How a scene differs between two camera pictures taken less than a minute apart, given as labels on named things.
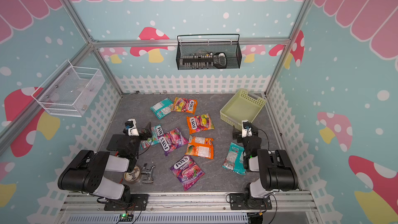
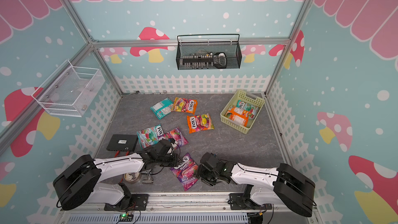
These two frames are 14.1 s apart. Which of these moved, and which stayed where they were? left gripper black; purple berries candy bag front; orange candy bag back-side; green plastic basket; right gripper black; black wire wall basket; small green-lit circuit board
Moved: orange candy bag back-side; left gripper black; right gripper black
Stayed: purple berries candy bag front; small green-lit circuit board; green plastic basket; black wire wall basket
